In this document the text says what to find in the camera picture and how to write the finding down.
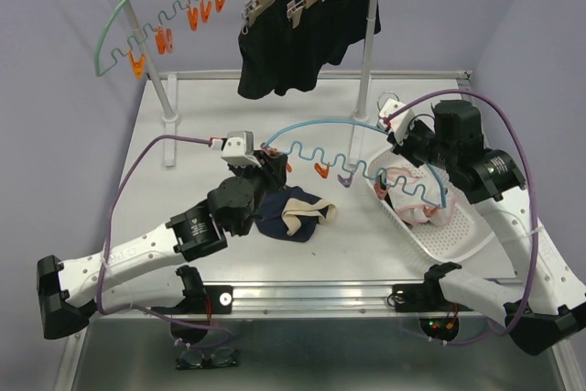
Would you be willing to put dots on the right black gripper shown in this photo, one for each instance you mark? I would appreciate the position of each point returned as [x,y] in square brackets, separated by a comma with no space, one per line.
[404,150]

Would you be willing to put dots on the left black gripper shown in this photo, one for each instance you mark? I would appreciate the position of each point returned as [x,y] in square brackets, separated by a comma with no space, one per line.
[273,169]

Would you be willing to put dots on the navy underwear beige waistband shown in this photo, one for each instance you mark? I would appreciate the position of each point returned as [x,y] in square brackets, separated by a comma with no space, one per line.
[293,214]

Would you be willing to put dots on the pink plastic bag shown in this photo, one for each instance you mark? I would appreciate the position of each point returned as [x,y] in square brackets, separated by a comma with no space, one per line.
[416,195]

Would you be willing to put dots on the blue clip hanger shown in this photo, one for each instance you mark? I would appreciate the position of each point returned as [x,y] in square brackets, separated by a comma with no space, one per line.
[351,165]

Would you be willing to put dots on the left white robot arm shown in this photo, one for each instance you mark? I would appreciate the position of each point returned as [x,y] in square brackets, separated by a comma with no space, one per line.
[200,231]

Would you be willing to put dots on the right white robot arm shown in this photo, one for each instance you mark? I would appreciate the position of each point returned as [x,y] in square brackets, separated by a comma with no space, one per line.
[551,306]

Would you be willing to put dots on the white perforated plastic basket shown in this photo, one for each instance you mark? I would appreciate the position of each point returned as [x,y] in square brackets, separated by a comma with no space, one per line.
[465,236]

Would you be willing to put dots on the white clothes rack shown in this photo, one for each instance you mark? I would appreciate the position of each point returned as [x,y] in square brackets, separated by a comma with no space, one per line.
[142,62]

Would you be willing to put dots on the left black shorts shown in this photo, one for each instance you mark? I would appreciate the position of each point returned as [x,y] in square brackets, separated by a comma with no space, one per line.
[267,49]

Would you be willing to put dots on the black shorts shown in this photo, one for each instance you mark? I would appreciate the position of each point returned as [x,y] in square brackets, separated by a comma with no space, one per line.
[267,49]
[331,27]

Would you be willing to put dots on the right black shorts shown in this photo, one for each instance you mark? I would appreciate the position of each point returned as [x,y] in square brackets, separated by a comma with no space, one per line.
[331,27]

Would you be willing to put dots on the black eyeglasses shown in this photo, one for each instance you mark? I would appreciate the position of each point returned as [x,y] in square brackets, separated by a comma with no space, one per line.
[201,361]

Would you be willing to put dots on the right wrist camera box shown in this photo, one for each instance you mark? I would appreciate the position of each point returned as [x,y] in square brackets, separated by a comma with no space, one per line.
[395,119]

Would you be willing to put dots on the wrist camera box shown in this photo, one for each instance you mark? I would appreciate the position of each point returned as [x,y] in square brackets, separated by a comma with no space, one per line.
[395,119]
[237,149]

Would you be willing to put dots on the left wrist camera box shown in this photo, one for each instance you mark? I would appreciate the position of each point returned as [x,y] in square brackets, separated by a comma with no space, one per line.
[237,149]

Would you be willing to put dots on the aluminium mounting rail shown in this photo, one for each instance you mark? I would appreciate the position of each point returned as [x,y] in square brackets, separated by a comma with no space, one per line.
[169,296]

